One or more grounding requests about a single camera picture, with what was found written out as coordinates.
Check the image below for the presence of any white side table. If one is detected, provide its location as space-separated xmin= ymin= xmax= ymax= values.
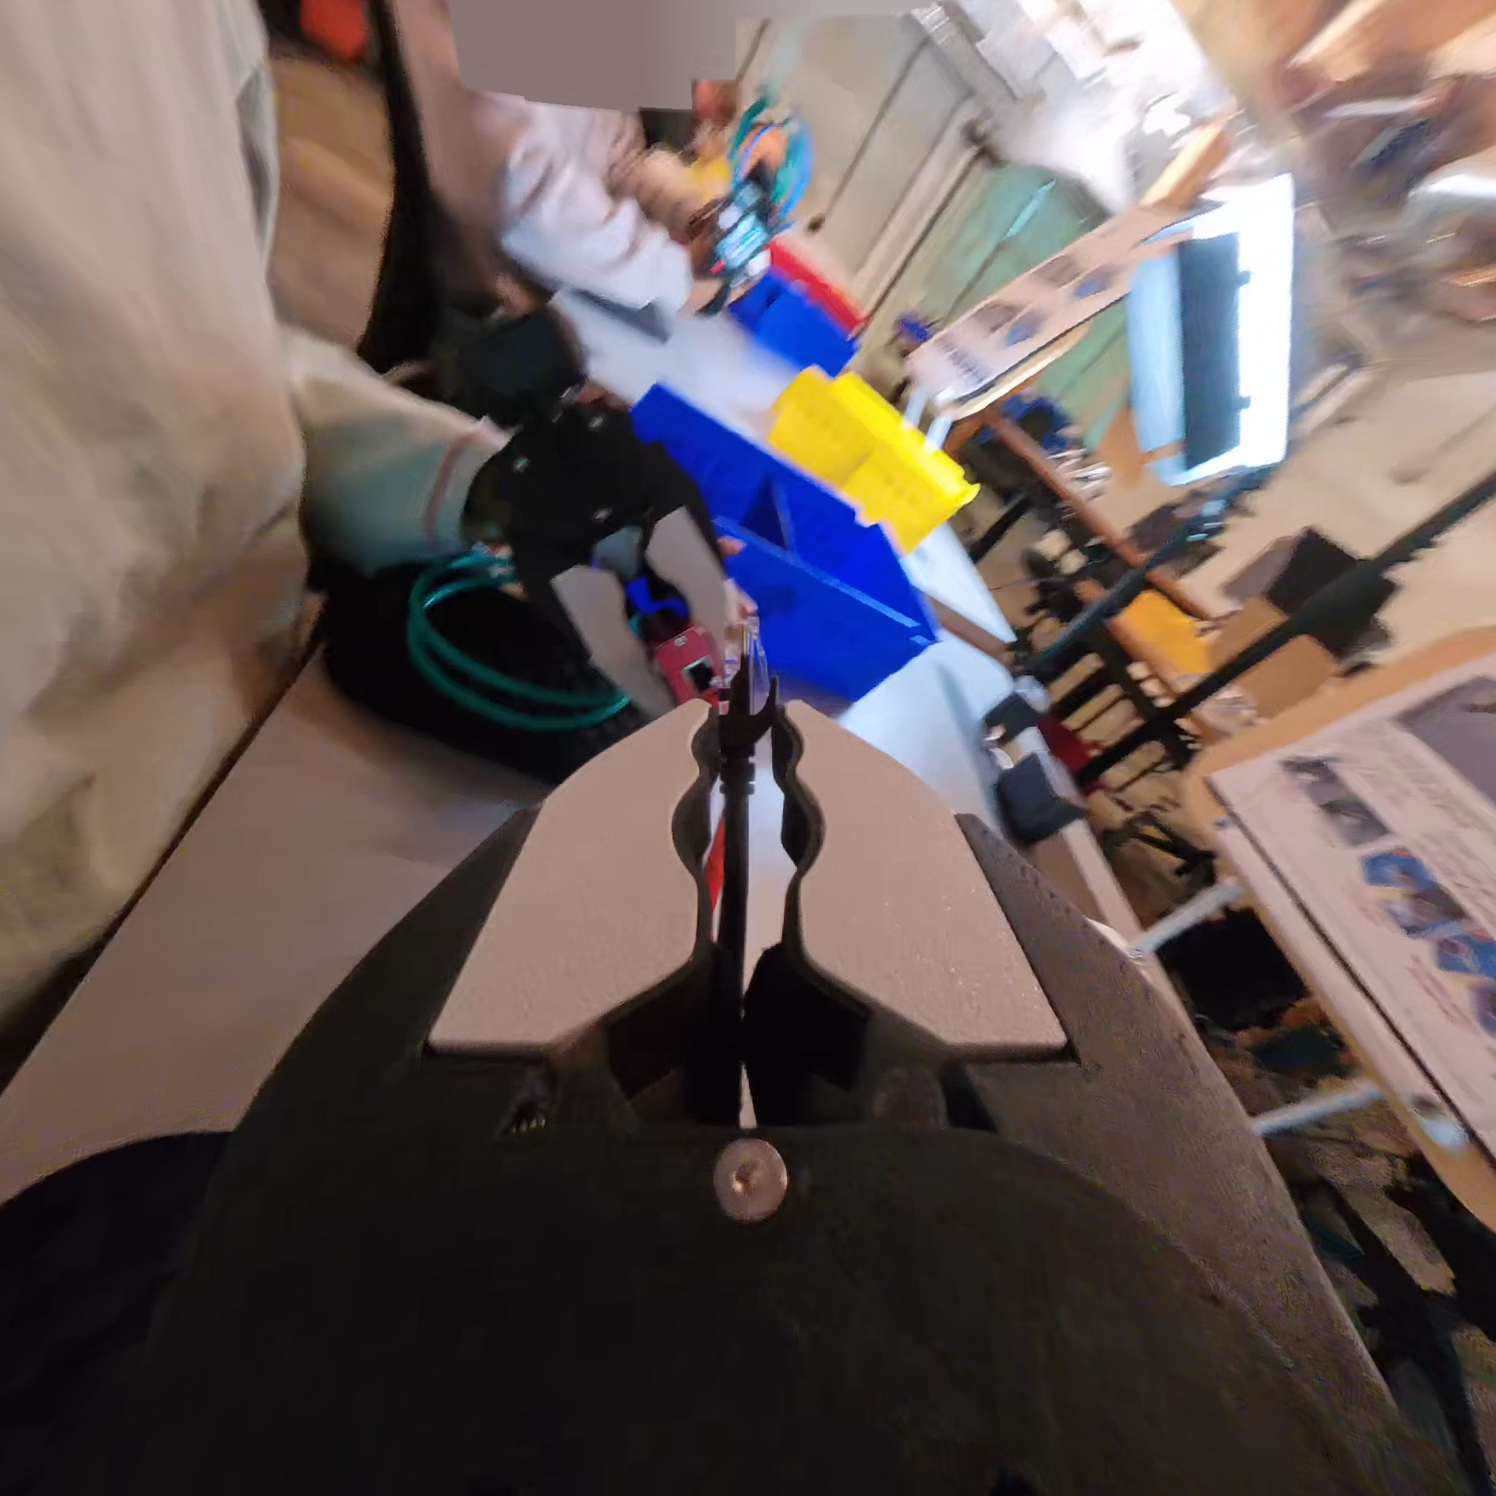
xmin=557 ymin=292 xmax=1020 ymax=658

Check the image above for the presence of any cardboard box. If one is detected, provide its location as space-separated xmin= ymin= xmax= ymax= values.
xmin=1212 ymin=594 xmax=1338 ymax=716

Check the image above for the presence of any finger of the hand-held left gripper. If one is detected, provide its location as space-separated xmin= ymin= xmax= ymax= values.
xmin=546 ymin=563 xmax=681 ymax=718
xmin=645 ymin=506 xmax=758 ymax=634

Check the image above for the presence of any red ethernet splitter box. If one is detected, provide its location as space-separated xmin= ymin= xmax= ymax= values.
xmin=652 ymin=625 xmax=723 ymax=705

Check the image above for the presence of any black power adapter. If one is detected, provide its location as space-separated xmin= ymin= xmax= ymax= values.
xmin=992 ymin=753 xmax=1089 ymax=844

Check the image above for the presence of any black cable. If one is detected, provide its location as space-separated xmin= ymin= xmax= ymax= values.
xmin=705 ymin=616 xmax=780 ymax=1122

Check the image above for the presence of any green ethernet cable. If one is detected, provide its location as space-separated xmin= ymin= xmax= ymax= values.
xmin=405 ymin=552 xmax=634 ymax=733

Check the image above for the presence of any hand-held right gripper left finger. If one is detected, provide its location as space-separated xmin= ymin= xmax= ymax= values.
xmin=425 ymin=698 xmax=742 ymax=1100

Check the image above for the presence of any black quilted wrist rest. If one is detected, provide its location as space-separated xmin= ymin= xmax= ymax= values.
xmin=317 ymin=561 xmax=692 ymax=786

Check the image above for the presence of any black tripod stand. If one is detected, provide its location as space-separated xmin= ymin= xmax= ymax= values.
xmin=1014 ymin=467 xmax=1496 ymax=798

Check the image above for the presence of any studio light panel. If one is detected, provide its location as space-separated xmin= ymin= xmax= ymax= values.
xmin=1124 ymin=173 xmax=1299 ymax=489

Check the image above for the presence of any yellow plastic bin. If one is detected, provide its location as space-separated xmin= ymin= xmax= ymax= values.
xmin=769 ymin=365 xmax=979 ymax=552
xmin=1118 ymin=586 xmax=1212 ymax=681

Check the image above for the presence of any printed instruction sheet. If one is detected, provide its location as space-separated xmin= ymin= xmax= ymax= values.
xmin=1208 ymin=654 xmax=1496 ymax=1159

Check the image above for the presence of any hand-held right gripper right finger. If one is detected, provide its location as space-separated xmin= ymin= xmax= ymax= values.
xmin=747 ymin=700 xmax=1069 ymax=1100

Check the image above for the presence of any wooden-edged background table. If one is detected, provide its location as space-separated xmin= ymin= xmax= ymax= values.
xmin=943 ymin=402 xmax=1230 ymax=638

